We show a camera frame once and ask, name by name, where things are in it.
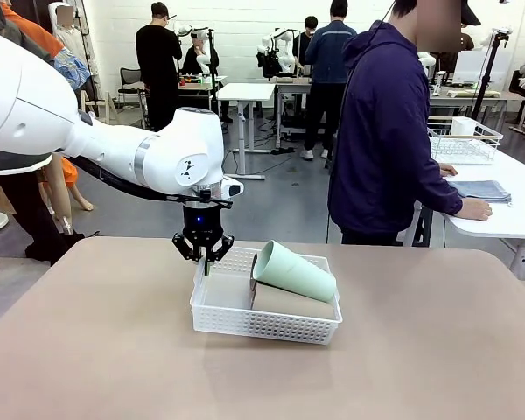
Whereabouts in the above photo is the white container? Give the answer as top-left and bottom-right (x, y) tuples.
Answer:
(451, 115), (478, 137)

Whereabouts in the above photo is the blue cleaning cloth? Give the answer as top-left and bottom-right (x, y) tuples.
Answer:
(450, 179), (513, 206)

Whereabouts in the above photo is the white perforated plastic basket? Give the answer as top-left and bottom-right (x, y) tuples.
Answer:
(189, 245), (344, 347)

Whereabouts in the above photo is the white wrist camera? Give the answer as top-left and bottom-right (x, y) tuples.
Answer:
(220, 176), (245, 198)

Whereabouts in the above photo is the white standing desk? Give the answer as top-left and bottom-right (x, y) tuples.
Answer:
(216, 82), (276, 181)

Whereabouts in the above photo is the white wooden step stool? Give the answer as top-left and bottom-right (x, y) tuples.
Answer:
(79, 89), (119, 126)

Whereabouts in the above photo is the person's right hand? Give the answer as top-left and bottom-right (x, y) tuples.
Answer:
(457, 201), (494, 221)

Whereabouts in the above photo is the person in blue denim jacket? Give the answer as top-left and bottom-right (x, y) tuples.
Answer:
(304, 0), (359, 161)

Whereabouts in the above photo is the white side table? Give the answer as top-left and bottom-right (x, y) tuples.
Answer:
(426, 135), (525, 281)

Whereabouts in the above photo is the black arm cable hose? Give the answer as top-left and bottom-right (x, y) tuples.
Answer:
(67, 155), (235, 210)

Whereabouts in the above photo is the person in purple jacket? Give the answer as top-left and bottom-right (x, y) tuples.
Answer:
(327, 0), (467, 246)

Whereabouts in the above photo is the person in beige top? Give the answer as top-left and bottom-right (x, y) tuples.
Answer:
(54, 6), (93, 76)

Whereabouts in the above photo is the black camera tripod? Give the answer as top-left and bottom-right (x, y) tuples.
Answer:
(470, 26), (513, 122)

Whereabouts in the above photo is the white wire dish rack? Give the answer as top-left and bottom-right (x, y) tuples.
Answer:
(427, 116), (504, 165)

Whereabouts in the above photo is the mannequin in orange clothing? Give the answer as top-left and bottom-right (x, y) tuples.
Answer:
(2, 2), (95, 237)

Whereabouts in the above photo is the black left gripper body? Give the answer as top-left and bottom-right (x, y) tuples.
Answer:
(178, 203), (228, 253)

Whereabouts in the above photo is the pale green cup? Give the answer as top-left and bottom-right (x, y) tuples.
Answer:
(252, 239), (337, 304)

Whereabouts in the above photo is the black chair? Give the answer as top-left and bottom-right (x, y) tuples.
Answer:
(117, 67), (149, 116)

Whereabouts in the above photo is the person in black clothes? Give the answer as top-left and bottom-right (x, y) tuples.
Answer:
(135, 2), (184, 132)

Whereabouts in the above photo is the person in green vest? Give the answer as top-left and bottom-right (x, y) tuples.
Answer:
(0, 0), (87, 266)

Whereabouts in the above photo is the white tower air purifier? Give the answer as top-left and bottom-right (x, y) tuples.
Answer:
(47, 2), (65, 27)

